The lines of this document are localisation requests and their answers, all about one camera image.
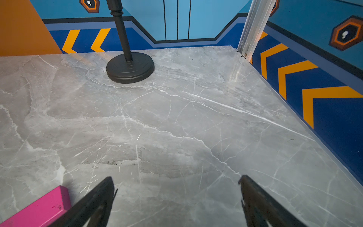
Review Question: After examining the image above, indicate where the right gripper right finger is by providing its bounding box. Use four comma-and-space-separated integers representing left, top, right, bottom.
238, 175, 306, 227

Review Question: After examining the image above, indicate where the black microphone on stand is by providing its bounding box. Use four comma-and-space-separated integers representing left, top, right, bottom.
106, 0, 155, 84

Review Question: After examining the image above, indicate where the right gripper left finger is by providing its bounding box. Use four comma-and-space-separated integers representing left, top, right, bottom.
50, 176, 117, 227

